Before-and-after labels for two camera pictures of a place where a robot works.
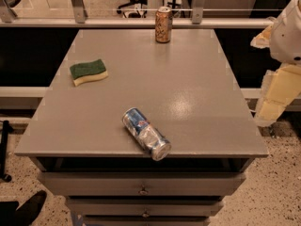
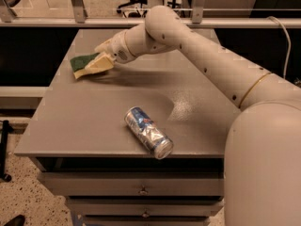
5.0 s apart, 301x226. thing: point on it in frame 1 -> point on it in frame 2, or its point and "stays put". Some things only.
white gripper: x=287 y=37 -> x=118 y=50
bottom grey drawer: x=146 y=220 stays put
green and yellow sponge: x=89 y=72 -> x=78 y=65
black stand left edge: x=4 y=151 stays put
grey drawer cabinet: x=180 y=80 stays put
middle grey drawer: x=145 y=206 stays put
